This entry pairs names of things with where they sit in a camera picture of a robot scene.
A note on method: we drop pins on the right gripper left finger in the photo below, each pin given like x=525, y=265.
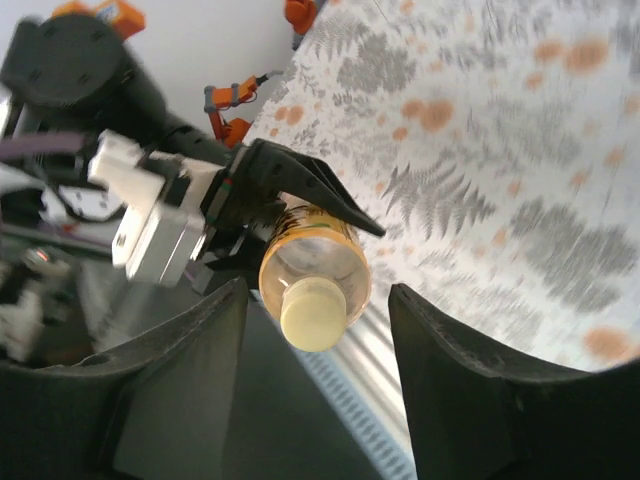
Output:
x=75, y=425

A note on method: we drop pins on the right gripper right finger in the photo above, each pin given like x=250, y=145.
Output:
x=500, y=430

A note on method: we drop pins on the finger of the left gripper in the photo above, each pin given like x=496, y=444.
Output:
x=280, y=170
x=240, y=247

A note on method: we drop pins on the yellow juice bottle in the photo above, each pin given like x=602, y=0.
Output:
x=320, y=260

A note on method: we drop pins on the pale yellow bottle cap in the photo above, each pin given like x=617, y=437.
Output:
x=312, y=320

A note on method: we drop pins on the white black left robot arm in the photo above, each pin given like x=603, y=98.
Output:
x=85, y=205

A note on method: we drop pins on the grey metal panel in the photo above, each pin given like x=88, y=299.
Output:
x=280, y=425

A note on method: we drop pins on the floral patterned table mat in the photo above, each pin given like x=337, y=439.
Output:
x=500, y=150

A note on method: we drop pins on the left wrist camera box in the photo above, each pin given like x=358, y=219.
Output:
x=150, y=240

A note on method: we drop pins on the wide aluminium base rail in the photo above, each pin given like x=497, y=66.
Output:
x=372, y=350

